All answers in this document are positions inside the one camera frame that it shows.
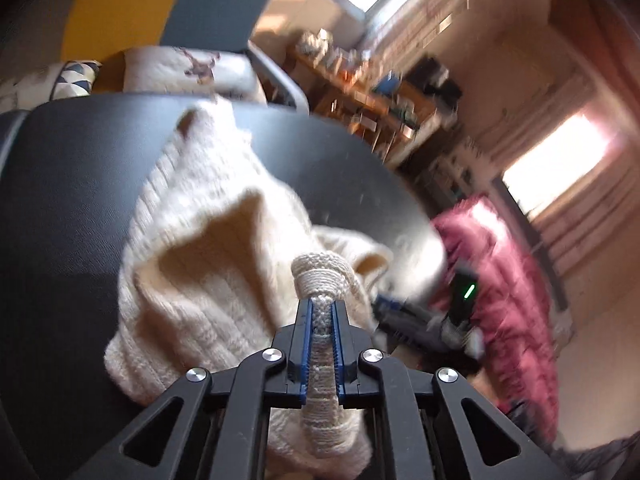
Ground white low shelf cabinet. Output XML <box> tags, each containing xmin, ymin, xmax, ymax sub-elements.
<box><xmin>426</xmin><ymin>148</ymin><xmax>480</xmax><ymax>209</ymax></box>

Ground yellow teal grey armchair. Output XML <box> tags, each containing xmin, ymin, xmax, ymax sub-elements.
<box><xmin>61</xmin><ymin>0</ymin><xmax>309</xmax><ymax>113</ymax></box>

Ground triangle pattern cushion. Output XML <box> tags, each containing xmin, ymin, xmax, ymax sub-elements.
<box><xmin>49</xmin><ymin>60</ymin><xmax>102</xmax><ymax>101</ymax></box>

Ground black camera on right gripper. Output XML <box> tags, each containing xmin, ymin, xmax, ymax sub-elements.
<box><xmin>448</xmin><ymin>264</ymin><xmax>478</xmax><ymax>326</ymax></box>

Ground cream knitted sweater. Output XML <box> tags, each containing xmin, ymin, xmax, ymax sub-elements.
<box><xmin>104</xmin><ymin>98</ymin><xmax>393</xmax><ymax>479</ymax></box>

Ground pink quilted bed cover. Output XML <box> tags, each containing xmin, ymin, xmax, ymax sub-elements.
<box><xmin>432</xmin><ymin>196</ymin><xmax>559</xmax><ymax>443</ymax></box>

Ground white deer print cushion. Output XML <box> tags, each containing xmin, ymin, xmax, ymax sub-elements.
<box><xmin>122</xmin><ymin>47</ymin><xmax>267</xmax><ymax>104</ymax></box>

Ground wooden side table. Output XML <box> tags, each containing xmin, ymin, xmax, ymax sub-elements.
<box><xmin>284</xmin><ymin>46</ymin><xmax>457</xmax><ymax>169</ymax></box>

